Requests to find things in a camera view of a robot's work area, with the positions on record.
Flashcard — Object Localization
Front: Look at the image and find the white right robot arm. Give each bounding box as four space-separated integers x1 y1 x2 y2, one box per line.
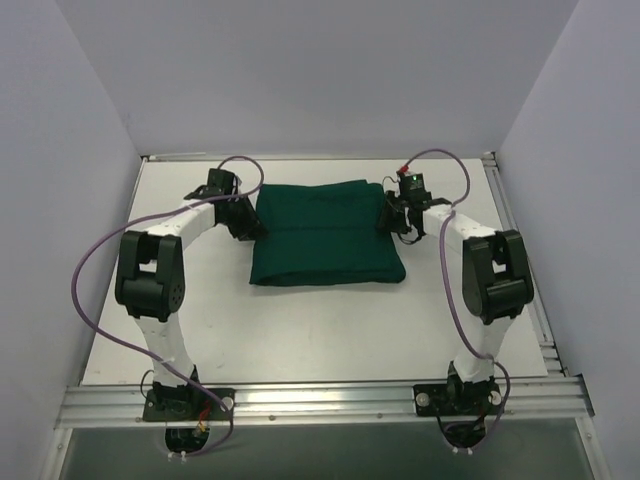
377 191 534 413

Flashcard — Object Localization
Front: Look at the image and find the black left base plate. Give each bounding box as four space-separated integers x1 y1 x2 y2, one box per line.
142 382 236 423

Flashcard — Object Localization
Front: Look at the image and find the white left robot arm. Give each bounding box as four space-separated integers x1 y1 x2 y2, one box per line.
115 197 266 419

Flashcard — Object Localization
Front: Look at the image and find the green surgical drape cloth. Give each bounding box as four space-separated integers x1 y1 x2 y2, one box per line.
249 179 406 287

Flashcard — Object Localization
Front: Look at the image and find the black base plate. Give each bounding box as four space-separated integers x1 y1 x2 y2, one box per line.
412 380 503 417
142 382 236 423

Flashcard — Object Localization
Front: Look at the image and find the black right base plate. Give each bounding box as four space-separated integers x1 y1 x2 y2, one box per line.
412 380 503 417

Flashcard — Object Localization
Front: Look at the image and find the aluminium front rail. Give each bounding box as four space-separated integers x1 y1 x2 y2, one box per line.
55 376 595 429

